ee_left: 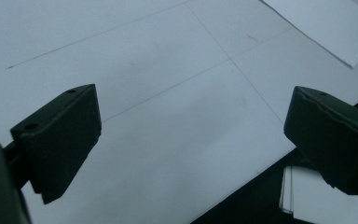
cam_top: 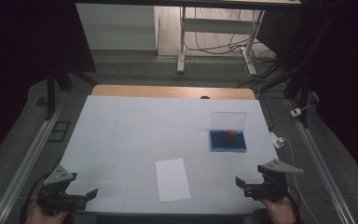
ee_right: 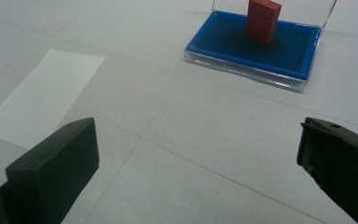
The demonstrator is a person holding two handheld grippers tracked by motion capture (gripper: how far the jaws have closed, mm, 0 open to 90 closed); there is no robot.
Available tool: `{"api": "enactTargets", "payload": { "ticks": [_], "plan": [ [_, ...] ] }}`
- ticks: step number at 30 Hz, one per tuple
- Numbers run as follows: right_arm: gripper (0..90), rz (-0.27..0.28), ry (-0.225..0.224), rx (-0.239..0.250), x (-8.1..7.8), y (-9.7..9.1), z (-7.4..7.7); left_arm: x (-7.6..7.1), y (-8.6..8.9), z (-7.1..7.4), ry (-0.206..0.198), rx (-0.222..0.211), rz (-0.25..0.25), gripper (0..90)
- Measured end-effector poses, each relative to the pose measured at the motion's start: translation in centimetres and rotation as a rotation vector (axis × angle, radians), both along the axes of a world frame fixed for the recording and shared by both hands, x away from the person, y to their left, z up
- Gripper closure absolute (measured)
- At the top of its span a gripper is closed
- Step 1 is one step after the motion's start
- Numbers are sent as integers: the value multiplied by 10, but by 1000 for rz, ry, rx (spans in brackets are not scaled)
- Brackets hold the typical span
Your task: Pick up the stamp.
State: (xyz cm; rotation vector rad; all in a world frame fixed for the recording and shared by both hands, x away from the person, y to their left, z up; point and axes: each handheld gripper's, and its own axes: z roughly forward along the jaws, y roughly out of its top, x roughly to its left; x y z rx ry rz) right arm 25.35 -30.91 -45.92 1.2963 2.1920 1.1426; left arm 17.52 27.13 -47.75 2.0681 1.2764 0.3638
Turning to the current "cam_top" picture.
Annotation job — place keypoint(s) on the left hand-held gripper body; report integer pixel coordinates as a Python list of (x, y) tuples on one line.
[(59, 177)]

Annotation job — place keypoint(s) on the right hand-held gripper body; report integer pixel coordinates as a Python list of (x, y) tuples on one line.
[(275, 186)]

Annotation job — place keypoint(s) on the blue box with clear lid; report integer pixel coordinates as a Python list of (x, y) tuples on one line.
[(230, 146)]

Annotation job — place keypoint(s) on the red stamp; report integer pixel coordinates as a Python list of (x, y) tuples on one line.
[(231, 133)]

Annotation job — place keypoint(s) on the person's right hand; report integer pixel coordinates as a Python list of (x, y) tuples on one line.
[(279, 213)]

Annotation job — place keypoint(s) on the person's left hand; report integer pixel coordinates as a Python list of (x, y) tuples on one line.
[(42, 217)]

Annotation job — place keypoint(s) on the white plug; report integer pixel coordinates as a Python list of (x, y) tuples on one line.
[(276, 140)]

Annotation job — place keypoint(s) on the white table cover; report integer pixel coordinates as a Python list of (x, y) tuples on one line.
[(121, 140)]

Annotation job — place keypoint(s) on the white paper sheet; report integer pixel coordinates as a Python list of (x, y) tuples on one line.
[(172, 180)]

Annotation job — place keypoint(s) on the white power adapter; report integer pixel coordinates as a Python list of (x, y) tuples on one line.
[(296, 112)]

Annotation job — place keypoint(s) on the black stand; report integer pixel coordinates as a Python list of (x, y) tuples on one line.
[(304, 102), (51, 93)]

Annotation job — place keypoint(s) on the dark curtain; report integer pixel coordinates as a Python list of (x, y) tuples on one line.
[(348, 77), (12, 62)]

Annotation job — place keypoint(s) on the white cabinet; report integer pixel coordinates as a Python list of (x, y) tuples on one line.
[(115, 28)]

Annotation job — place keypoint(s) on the aluminium rail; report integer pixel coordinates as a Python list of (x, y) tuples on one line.
[(21, 174), (322, 168)]

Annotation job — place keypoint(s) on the white desk frame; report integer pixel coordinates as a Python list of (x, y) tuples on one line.
[(217, 25)]

